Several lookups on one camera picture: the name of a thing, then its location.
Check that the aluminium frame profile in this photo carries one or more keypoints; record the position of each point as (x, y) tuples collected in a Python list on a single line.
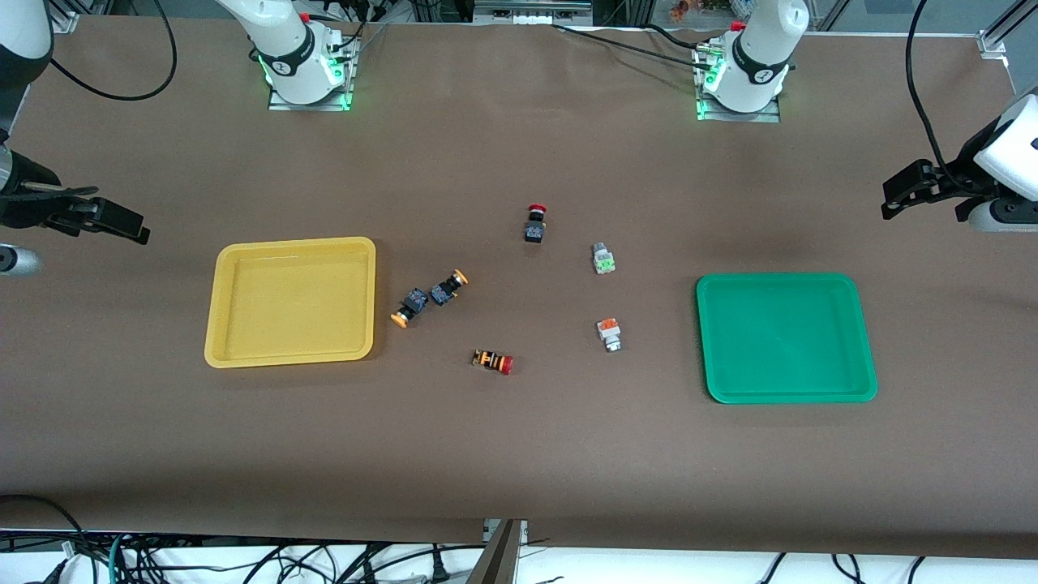
[(993, 40)]

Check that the green plastic tray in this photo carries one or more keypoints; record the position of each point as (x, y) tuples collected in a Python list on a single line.
[(787, 341)]

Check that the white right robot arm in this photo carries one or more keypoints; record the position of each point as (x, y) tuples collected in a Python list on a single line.
[(292, 57)]

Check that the brown table cover sheet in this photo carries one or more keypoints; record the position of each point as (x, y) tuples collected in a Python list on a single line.
[(519, 454)]

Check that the yellow plastic tray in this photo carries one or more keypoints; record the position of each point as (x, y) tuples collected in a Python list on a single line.
[(284, 308)]

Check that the green button grey body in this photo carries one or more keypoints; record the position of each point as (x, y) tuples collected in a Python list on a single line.
[(602, 260)]

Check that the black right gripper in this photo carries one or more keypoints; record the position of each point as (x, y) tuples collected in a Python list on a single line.
[(24, 209)]

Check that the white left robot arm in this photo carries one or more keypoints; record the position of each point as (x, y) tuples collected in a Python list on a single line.
[(758, 65)]

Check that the grey button orange block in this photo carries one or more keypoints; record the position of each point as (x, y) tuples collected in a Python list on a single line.
[(608, 331)]

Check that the red button orange striped body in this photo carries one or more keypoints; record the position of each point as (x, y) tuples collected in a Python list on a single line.
[(491, 360)]

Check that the yellow push button switch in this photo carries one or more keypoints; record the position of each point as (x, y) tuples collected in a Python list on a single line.
[(444, 292), (412, 303)]

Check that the silver metal rail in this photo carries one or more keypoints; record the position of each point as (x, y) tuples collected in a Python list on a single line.
[(531, 10)]

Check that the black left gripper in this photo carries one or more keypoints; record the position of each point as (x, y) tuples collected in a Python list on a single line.
[(950, 182)]

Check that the aluminium frame corner bracket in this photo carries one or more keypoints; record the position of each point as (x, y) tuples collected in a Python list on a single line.
[(63, 16)]

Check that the red button black body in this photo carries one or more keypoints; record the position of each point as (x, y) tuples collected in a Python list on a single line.
[(534, 229)]

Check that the brown post under table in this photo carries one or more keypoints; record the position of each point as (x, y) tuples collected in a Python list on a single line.
[(496, 564)]

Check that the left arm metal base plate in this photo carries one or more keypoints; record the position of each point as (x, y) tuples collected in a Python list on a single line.
[(770, 118)]

